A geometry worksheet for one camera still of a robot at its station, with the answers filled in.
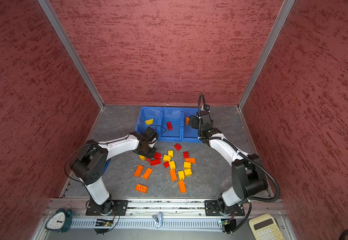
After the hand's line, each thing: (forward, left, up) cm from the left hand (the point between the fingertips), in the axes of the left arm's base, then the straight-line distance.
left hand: (150, 157), depth 92 cm
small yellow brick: (-1, +5, +2) cm, 5 cm away
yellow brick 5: (-10, -24, +2) cm, 26 cm away
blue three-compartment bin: (+13, -19, +9) cm, 25 cm away
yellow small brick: (+2, -13, +1) cm, 13 cm away
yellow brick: (+27, +4, +2) cm, 27 cm away
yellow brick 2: (-1, -11, +1) cm, 11 cm away
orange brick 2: (-11, -15, -1) cm, 19 cm away
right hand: (+17, -29, +16) cm, 37 cm away
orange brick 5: (-10, 0, 0) cm, 10 cm away
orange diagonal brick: (+26, -24, +6) cm, 35 cm away
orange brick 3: (-17, -20, 0) cm, 27 cm away
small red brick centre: (-5, -11, +1) cm, 12 cm away
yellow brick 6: (-11, -20, +1) cm, 23 cm away
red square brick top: (+7, -18, 0) cm, 19 cm away
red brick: (-2, +1, +1) cm, 2 cm away
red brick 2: (+24, -11, +1) cm, 26 cm away
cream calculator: (-35, -59, +2) cm, 68 cm away
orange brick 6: (-19, +2, 0) cm, 19 cm away
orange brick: (-2, -27, 0) cm, 27 cm away
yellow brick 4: (-5, -23, +1) cm, 24 cm away
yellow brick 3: (-6, -15, +1) cm, 16 cm away
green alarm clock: (-34, +36, +4) cm, 50 cm away
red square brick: (+1, -5, +1) cm, 5 cm away
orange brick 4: (-9, +5, 0) cm, 11 cm away
